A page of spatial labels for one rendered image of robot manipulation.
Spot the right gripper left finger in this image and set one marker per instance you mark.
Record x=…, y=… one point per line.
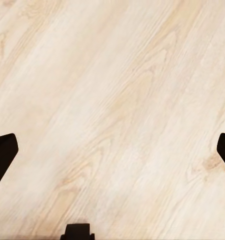
x=8, y=150

